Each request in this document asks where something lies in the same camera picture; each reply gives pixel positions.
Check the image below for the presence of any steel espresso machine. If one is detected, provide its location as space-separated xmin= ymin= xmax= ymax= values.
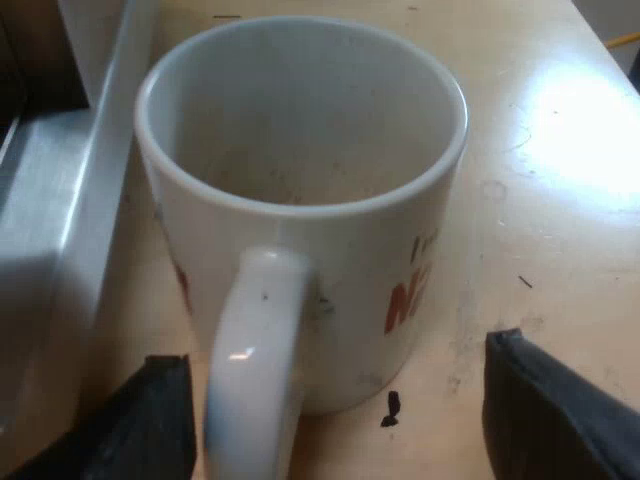
xmin=0 ymin=0 xmax=157 ymax=454

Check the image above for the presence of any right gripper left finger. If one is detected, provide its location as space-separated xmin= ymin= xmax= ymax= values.
xmin=0 ymin=353 xmax=197 ymax=480

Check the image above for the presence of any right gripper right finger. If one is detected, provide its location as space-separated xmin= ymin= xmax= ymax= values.
xmin=481 ymin=328 xmax=640 ymax=480

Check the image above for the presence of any yellow cable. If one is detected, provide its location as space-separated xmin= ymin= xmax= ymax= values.
xmin=603 ymin=29 xmax=640 ymax=51

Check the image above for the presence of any white mug red black print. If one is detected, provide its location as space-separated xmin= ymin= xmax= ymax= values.
xmin=133 ymin=14 xmax=471 ymax=480

